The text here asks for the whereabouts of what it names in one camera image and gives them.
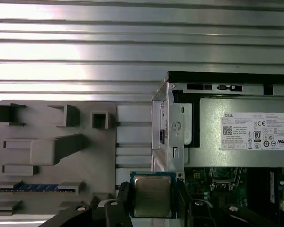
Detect black PC case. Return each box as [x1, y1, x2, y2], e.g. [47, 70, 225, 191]
[151, 70, 284, 227]

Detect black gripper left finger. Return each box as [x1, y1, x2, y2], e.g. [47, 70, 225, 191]
[44, 181, 133, 227]

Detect green motherboard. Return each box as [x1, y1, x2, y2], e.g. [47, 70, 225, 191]
[183, 166, 284, 227]

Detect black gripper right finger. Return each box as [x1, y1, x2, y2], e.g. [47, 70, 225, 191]
[177, 178, 284, 227]

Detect grey parts rack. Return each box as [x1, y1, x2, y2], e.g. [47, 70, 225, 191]
[0, 99, 118, 216]

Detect silver CPU green edge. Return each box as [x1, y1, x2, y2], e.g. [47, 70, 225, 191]
[129, 170, 179, 218]

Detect RAM stick blue chips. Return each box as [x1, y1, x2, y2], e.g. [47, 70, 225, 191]
[0, 183, 75, 191]

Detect grey power supply unit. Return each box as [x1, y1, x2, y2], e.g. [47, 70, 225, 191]
[188, 98, 284, 169]

